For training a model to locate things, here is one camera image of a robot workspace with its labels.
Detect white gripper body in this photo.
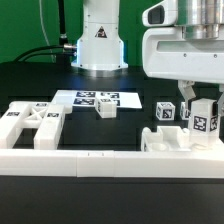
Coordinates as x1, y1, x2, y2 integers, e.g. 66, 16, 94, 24
142, 27, 224, 84

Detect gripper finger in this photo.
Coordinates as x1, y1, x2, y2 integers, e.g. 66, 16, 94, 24
218, 84, 224, 117
178, 80, 196, 111

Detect white chair seat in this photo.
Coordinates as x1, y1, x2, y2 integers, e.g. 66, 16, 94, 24
141, 126, 224, 152

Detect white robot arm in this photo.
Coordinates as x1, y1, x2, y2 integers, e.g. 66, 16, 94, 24
72, 0, 224, 116

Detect white tagged cube right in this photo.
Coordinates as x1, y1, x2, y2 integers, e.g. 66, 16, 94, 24
180, 102, 190, 120

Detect white tagged cube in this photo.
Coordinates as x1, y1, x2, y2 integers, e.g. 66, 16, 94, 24
156, 102, 175, 121
180, 102, 190, 120

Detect white tagged cube left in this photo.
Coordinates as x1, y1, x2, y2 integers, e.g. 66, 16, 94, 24
156, 102, 175, 121

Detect white U-shaped obstacle fence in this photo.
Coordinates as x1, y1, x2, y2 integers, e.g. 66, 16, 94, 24
0, 147, 224, 179

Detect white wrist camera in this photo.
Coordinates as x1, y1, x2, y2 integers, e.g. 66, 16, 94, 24
142, 0, 178, 27

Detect black cables with connector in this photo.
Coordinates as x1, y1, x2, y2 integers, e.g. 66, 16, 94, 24
13, 0, 78, 63

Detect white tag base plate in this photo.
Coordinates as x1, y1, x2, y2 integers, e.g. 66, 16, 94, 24
51, 89, 143, 110

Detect white chair back frame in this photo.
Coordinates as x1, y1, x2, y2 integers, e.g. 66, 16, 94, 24
0, 101, 72, 150

